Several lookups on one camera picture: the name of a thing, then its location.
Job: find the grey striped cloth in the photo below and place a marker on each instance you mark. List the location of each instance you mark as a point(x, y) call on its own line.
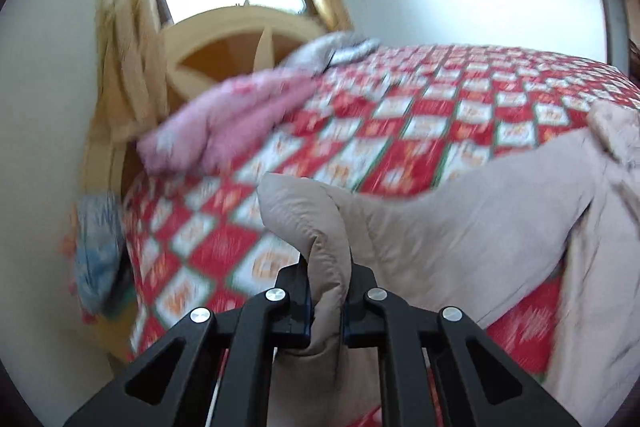
point(325, 52)

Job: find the beige padded coat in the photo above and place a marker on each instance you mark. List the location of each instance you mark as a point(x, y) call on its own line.
point(450, 232)

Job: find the red checkered printed blanket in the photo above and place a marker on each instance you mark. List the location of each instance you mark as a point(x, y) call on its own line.
point(400, 127)

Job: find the pink clothing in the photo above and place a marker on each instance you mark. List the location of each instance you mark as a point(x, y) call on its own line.
point(225, 122)

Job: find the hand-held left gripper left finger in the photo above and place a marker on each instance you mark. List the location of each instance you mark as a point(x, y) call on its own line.
point(296, 307)

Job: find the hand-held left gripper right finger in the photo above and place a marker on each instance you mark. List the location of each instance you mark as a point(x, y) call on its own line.
point(356, 313)

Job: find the cream wooden headboard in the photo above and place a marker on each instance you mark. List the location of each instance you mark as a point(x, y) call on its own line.
point(220, 22)

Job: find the blue patterned cloth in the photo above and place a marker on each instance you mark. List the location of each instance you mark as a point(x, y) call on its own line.
point(97, 252)

